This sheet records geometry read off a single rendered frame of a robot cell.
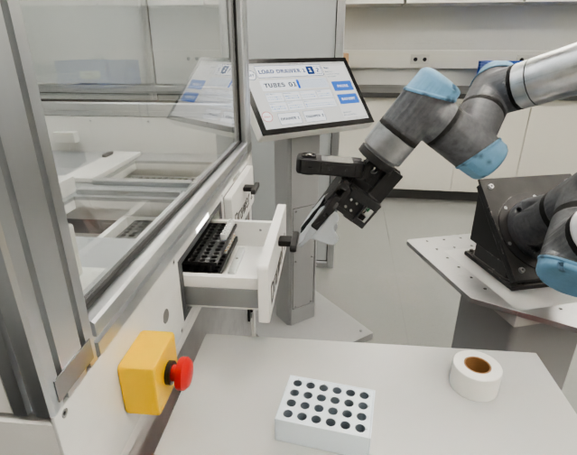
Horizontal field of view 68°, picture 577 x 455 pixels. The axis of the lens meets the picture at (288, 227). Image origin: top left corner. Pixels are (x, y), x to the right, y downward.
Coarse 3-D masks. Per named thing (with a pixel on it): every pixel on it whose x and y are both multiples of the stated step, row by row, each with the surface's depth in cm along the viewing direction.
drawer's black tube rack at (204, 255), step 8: (216, 224) 90; (224, 224) 90; (208, 232) 86; (216, 232) 86; (200, 240) 82; (208, 240) 82; (216, 240) 82; (192, 248) 79; (200, 248) 79; (208, 248) 79; (232, 248) 86; (192, 256) 77; (200, 256) 76; (208, 256) 76; (224, 256) 83; (184, 264) 74; (192, 264) 74; (200, 264) 74; (224, 264) 80; (184, 272) 77; (192, 272) 77; (200, 272) 77; (208, 272) 76; (216, 272) 78
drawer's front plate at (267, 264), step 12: (276, 216) 86; (276, 228) 80; (276, 240) 78; (264, 252) 71; (276, 252) 78; (264, 264) 67; (276, 264) 79; (264, 276) 67; (276, 276) 80; (264, 288) 68; (276, 288) 80; (264, 300) 69; (264, 312) 70
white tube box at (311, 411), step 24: (288, 384) 61; (312, 384) 62; (336, 384) 61; (288, 408) 57; (312, 408) 57; (336, 408) 57; (360, 408) 59; (288, 432) 56; (312, 432) 55; (336, 432) 54; (360, 432) 54
